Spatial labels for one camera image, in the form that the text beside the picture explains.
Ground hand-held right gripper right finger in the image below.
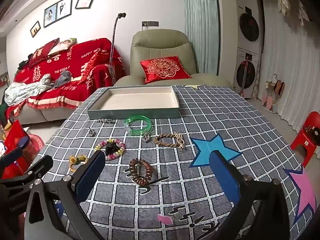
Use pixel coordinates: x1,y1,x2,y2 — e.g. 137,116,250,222
209,151,298,240

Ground red blanket covered sofa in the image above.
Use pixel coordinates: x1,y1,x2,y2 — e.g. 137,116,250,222
5,37,128,125

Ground red embroidered cushion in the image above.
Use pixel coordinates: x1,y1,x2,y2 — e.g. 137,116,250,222
139,56,192,85

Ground colourful flower bead bracelet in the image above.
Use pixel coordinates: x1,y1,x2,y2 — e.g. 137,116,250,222
95,139,126,161

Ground blue-grey garment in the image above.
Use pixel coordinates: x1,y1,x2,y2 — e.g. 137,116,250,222
54,70,73,85

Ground flexible phone holder stand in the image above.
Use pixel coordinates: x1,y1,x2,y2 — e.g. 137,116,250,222
107,12,127,85

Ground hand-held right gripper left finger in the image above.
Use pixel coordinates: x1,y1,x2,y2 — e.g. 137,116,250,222
24,151,107,240

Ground white curtain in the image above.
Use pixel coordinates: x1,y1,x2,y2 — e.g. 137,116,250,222
260,0,320,133

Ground teal curtain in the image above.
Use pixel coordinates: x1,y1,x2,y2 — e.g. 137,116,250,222
182,0,220,74

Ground white photo print pillow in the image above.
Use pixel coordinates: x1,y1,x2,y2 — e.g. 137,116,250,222
49,38,77,55

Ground small black picture frame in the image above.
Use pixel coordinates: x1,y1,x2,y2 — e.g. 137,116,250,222
30,21,41,38

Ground yellow flower bracelet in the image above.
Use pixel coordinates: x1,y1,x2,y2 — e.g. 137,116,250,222
69,155,88,172

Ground black claw hair clip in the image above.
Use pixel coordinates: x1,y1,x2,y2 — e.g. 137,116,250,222
104,142,120,156

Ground white tumble dryer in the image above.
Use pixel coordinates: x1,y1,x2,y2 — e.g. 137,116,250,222
235,0,263,53

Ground green bangle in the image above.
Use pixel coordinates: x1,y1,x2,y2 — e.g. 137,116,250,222
124,115,153,136

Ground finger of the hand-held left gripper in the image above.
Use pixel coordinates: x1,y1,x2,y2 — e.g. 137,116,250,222
22,155,54,182
0,137,30,167

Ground round red mat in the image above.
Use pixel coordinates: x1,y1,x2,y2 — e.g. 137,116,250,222
29,134,46,153

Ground red printed blanket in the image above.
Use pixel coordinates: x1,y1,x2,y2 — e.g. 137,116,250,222
12,38,127,110

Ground light green armchair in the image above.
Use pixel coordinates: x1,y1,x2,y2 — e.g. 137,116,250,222
114,29,232,90

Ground red plastic stool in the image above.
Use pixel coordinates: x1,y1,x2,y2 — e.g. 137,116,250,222
290,111,320,168

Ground red pillow with white characters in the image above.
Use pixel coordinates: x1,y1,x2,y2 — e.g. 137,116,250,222
27,38,60,67

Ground black portrait picture frame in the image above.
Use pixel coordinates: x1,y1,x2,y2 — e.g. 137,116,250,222
44,3,58,28
56,0,73,21

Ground white washing machine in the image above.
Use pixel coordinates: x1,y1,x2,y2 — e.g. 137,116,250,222
232,47,260,99

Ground grey-green jewelry tray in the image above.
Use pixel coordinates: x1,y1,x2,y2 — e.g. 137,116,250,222
87,85,181,120

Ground small hanger stand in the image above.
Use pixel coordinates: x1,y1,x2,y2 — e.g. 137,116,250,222
261,74,285,112

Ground blue-grey checked tablecloth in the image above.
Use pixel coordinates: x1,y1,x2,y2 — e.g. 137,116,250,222
24,84,317,240

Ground black frame with white picture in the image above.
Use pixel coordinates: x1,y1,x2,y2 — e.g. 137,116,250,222
75,0,94,9

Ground hanging laundry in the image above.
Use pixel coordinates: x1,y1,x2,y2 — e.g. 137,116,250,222
274,0,310,27

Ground red satin cushion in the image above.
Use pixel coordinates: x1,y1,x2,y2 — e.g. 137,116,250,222
80,51,100,83

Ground white-grey garment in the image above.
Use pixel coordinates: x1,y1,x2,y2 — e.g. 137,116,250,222
4,74,54,106

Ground red handled mop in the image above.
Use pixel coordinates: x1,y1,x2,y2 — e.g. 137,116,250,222
239,56,250,97

